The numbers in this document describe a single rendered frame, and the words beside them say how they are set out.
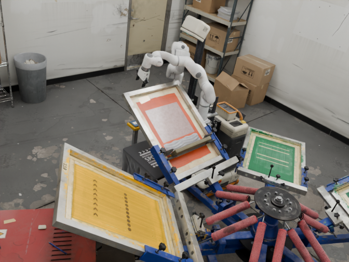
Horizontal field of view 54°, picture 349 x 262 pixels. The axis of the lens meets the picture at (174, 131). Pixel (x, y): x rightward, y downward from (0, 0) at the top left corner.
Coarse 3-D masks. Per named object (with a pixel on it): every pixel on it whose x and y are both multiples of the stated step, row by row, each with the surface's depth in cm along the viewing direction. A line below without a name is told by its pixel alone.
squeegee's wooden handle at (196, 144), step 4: (208, 136) 272; (200, 140) 265; (204, 140) 267; (208, 140) 271; (192, 144) 259; (196, 144) 261; (200, 144) 268; (180, 148) 252; (184, 148) 254; (188, 148) 256; (192, 148) 265; (172, 152) 252; (176, 152) 249; (180, 152) 254
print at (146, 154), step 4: (140, 152) 298; (144, 152) 298; (148, 152) 299; (144, 156) 293; (148, 156) 294; (152, 156) 295; (148, 160) 290; (152, 160) 291; (152, 164) 286; (156, 164) 287
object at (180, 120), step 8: (160, 96) 283; (168, 96) 287; (176, 96) 292; (160, 104) 279; (168, 104) 283; (176, 104) 287; (168, 112) 278; (176, 112) 282; (184, 112) 287; (176, 120) 278; (184, 120) 282; (176, 128) 274; (184, 128) 278; (192, 128) 282; (184, 136) 274; (200, 136) 282; (192, 152) 269; (200, 152) 273; (208, 152) 277
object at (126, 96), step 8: (144, 88) 274; (152, 88) 278; (160, 88) 283; (128, 96) 262; (136, 96) 270; (184, 96) 292; (128, 104) 260; (192, 104) 291; (136, 112) 258; (192, 112) 290; (136, 120) 258; (200, 120) 286; (144, 128) 254; (144, 136) 255; (152, 144) 251; (216, 152) 281; (216, 160) 272; (192, 168) 257; (200, 168) 261; (184, 176) 250
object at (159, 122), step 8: (144, 104) 271; (152, 104) 274; (144, 112) 267; (152, 112) 270; (160, 112) 274; (152, 120) 266; (160, 120) 270; (168, 120) 274; (152, 128) 262; (160, 128) 266; (168, 128) 270; (160, 136) 262; (168, 136) 266; (176, 136) 270; (160, 144) 259; (176, 160) 258; (184, 160) 262; (192, 160) 265
